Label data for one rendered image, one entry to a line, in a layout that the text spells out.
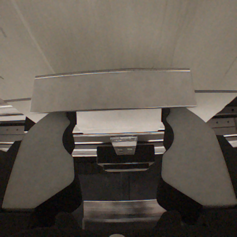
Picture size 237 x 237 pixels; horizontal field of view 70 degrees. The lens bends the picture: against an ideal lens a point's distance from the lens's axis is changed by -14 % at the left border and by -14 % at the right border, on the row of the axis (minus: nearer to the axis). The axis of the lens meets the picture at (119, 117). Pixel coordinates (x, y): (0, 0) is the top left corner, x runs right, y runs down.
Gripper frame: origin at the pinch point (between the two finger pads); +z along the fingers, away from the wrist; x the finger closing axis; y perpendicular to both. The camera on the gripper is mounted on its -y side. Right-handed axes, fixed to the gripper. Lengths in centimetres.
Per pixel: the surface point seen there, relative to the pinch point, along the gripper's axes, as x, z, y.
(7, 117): -17.1, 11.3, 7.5
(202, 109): 7.2, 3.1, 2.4
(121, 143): 0.0, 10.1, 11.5
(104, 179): -7, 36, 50
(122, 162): 0.0, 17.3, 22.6
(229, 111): 29.0, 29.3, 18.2
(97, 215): -2.9, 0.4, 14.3
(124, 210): 0.2, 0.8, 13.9
